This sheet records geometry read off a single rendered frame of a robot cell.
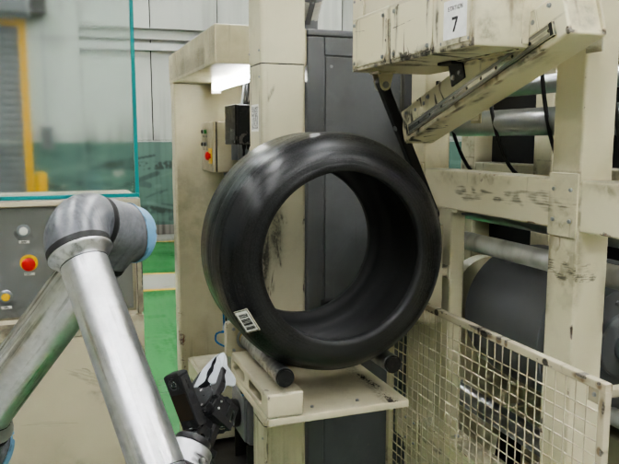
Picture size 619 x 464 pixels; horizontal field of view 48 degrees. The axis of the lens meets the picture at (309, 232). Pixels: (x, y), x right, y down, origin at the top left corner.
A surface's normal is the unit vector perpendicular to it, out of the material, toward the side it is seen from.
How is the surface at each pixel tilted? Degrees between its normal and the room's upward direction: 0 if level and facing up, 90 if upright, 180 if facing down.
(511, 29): 90
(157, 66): 90
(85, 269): 57
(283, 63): 90
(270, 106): 90
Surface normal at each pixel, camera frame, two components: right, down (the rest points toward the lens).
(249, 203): -0.36, -0.25
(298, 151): -0.04, -0.57
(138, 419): 0.10, -0.43
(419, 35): -0.94, 0.04
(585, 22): 0.32, -0.18
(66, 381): 0.34, 0.13
